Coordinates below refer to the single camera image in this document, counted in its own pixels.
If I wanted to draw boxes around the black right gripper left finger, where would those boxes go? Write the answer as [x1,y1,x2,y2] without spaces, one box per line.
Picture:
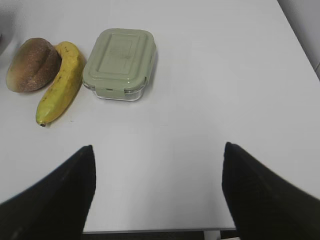
[0,145,96,240]

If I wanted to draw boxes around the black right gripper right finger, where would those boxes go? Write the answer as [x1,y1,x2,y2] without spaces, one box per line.
[221,142,320,240]

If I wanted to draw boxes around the yellow banana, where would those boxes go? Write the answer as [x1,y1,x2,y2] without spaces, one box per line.
[35,41,86,127]

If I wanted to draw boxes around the brown green mango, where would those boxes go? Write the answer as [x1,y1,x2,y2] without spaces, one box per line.
[6,37,62,93]

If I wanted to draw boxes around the green lid glass container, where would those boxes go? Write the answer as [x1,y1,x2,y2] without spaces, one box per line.
[82,28,157,102]

